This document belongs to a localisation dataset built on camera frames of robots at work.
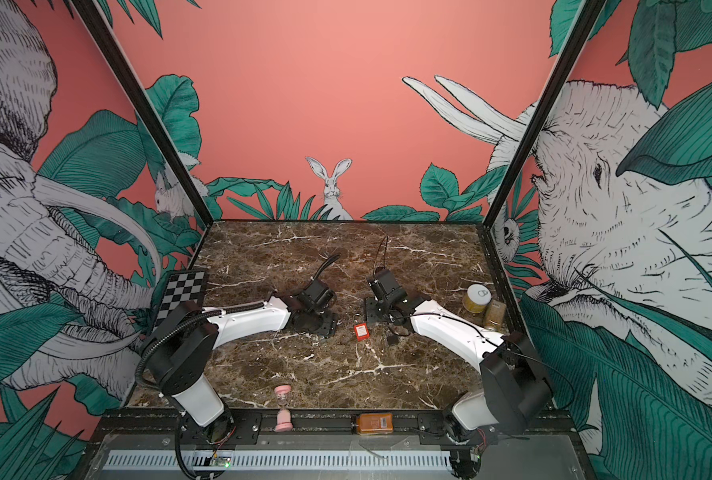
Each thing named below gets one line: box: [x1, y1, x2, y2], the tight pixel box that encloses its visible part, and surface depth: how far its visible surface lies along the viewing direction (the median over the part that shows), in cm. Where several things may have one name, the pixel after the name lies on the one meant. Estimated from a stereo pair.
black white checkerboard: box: [154, 270, 206, 333], surface depth 97 cm
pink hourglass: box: [274, 384, 293, 432], surface depth 77 cm
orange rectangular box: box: [356, 413, 393, 435], surface depth 73 cm
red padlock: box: [354, 323, 371, 342], surface depth 92 cm
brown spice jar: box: [484, 299, 507, 333], surface depth 95 cm
